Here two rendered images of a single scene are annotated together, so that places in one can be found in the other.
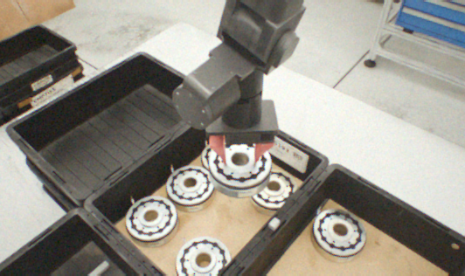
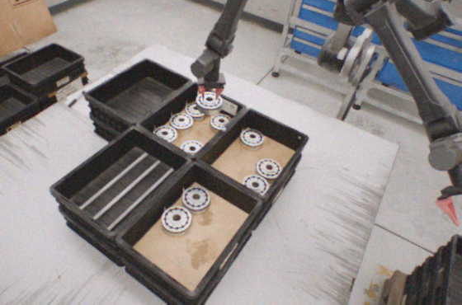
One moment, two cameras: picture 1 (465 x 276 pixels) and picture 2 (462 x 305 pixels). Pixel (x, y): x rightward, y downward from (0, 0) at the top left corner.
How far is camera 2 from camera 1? 0.72 m
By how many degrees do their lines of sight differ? 8
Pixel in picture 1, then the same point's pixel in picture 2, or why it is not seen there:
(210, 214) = (191, 134)
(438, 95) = (318, 94)
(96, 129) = (124, 99)
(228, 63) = (209, 54)
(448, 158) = (308, 115)
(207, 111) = (204, 70)
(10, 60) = (35, 67)
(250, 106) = (215, 72)
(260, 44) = (221, 48)
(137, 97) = (143, 83)
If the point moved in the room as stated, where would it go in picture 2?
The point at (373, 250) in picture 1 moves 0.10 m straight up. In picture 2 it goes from (267, 146) to (272, 129)
